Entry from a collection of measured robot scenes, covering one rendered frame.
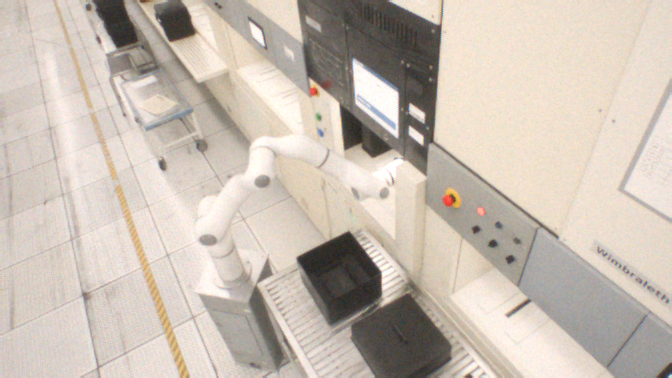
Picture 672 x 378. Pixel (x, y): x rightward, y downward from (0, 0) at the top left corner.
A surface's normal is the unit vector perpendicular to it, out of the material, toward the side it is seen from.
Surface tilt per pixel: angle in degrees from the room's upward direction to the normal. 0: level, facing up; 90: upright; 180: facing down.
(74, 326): 0
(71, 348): 0
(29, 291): 0
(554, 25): 90
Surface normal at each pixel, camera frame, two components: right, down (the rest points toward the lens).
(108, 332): -0.08, -0.72
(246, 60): 0.51, 0.56
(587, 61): -0.85, 0.41
